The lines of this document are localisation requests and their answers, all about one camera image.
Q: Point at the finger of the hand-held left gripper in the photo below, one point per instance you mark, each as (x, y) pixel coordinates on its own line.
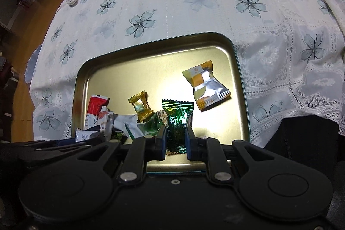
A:
(64, 143)

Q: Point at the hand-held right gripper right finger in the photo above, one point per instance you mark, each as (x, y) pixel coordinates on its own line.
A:
(188, 146)

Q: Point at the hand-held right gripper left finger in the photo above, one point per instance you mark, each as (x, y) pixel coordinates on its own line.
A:
(161, 146)

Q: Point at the black white snack packet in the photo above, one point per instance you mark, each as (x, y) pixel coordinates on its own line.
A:
(86, 135)

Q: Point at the green foil candy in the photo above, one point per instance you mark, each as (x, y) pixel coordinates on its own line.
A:
(176, 122)

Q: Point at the green white snack packet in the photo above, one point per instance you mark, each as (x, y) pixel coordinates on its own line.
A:
(132, 129)

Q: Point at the gold foil candy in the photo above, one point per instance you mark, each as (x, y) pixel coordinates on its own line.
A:
(141, 107)

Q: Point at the red white snack packet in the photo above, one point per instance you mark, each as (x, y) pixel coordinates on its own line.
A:
(94, 106)

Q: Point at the yellow silver snack packet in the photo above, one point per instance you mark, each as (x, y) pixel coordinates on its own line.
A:
(207, 87)

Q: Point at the gold metal tin tray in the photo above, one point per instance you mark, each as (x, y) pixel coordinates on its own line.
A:
(161, 68)

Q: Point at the person's right leg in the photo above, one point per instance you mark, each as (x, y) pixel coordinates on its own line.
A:
(304, 133)

